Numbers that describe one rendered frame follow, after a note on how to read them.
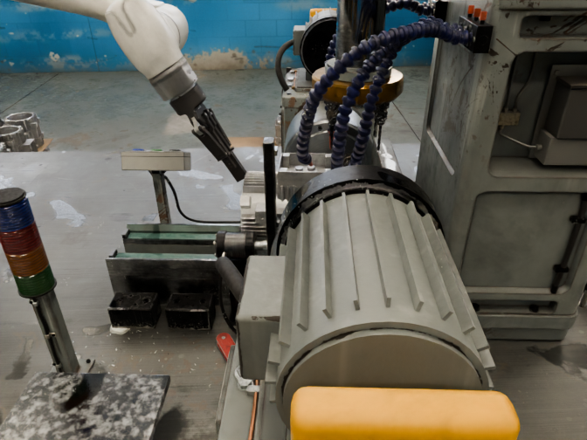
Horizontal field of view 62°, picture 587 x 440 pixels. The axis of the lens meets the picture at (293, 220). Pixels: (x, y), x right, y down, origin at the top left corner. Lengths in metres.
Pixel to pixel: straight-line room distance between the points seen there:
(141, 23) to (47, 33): 6.10
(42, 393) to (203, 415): 0.28
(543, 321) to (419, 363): 0.83
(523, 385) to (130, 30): 1.04
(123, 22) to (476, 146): 0.70
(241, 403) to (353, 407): 0.26
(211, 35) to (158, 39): 5.58
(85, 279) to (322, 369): 1.08
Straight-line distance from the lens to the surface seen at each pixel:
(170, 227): 1.28
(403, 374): 0.37
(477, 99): 0.88
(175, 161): 1.33
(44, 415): 0.92
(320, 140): 1.27
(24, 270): 0.94
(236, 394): 0.55
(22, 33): 7.27
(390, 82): 0.95
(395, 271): 0.39
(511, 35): 0.86
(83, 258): 1.47
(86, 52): 7.03
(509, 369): 1.14
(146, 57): 1.06
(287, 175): 1.02
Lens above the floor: 1.58
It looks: 31 degrees down
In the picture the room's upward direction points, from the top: straight up
